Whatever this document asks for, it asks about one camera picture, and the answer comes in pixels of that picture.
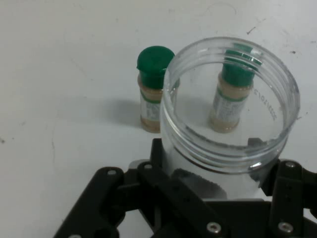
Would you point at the green cap spice bottle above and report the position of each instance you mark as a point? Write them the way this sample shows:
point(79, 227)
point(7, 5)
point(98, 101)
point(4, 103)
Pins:
point(151, 62)
point(230, 104)

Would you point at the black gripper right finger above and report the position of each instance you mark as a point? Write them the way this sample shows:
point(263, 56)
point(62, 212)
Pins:
point(286, 198)

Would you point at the clear plastic jar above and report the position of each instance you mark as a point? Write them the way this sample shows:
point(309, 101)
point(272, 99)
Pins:
point(198, 158)

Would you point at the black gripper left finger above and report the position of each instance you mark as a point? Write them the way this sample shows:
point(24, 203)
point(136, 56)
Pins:
point(173, 196)

